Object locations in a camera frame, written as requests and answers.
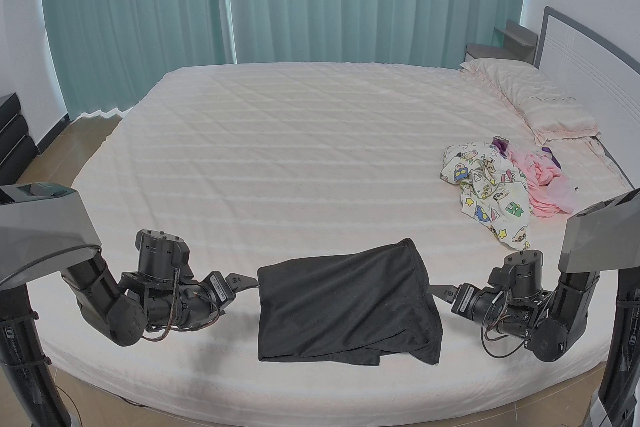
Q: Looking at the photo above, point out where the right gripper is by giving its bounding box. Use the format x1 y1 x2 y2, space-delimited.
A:
451 283 488 318

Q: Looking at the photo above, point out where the pink garment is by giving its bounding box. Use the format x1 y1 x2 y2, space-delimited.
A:
491 136 578 218

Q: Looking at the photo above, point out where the dark grey chest of drawers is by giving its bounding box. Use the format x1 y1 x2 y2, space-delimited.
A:
0 92 40 185

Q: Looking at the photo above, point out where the white printed pyjama top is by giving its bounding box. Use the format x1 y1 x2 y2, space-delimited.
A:
440 141 532 252

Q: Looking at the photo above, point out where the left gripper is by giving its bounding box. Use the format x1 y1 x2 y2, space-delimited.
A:
192 271 237 318

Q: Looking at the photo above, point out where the bed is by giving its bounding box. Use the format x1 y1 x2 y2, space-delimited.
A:
37 6 640 427

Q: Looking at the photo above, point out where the grey bedside table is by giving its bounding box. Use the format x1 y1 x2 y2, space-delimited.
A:
465 19 539 64

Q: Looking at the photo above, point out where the cream pillow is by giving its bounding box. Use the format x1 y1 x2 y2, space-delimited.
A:
459 58 601 146

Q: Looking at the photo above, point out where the black cable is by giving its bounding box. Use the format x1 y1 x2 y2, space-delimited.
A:
480 322 527 361

